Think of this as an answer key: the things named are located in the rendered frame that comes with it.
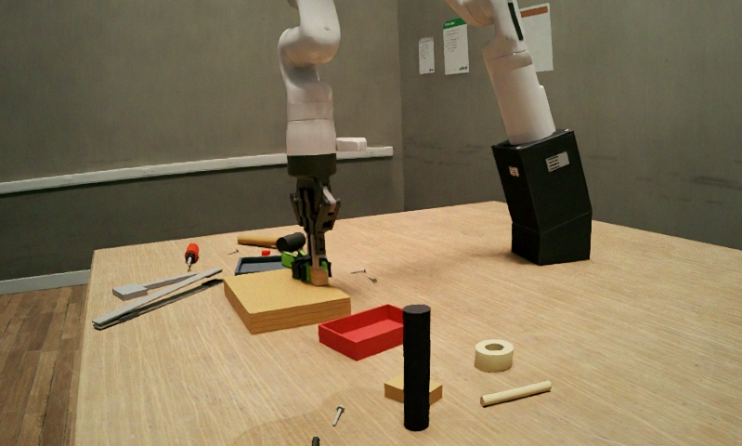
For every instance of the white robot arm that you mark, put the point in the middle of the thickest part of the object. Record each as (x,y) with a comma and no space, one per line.
(310,131)

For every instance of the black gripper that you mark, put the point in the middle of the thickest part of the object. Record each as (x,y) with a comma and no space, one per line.
(308,200)

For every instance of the red-handled screwdriver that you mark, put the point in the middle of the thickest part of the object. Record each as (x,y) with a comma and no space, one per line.
(192,253)

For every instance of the beige ring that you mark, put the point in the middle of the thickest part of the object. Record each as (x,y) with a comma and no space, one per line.
(488,360)

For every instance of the black spring clamp with green handles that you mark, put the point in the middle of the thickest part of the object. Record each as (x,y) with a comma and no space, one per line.
(305,261)

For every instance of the beige wooden dowel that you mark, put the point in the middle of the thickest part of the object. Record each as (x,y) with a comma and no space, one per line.
(515,393)

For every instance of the red shallow tray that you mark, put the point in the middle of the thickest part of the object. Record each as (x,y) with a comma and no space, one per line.
(371,331)

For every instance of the mallet with black head and wooden handle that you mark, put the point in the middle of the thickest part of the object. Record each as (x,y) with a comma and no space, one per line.
(285,243)

